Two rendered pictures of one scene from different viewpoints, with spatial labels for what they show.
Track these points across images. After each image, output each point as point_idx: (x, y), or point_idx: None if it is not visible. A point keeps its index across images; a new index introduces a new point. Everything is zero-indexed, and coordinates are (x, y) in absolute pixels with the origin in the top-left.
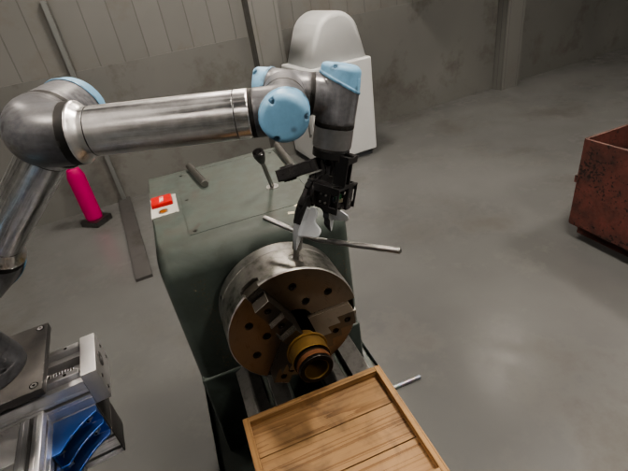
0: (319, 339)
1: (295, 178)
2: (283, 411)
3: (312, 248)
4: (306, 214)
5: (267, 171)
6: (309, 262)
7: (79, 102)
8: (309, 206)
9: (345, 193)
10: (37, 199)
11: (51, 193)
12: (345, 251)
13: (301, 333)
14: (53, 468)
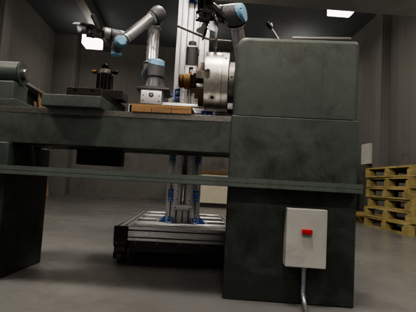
0: (187, 73)
1: (219, 17)
2: None
3: (226, 54)
4: (204, 25)
5: (275, 35)
6: (211, 52)
7: (226, 6)
8: (205, 22)
9: (200, 13)
10: (233, 40)
11: (236, 39)
12: (235, 62)
13: (192, 73)
14: (198, 112)
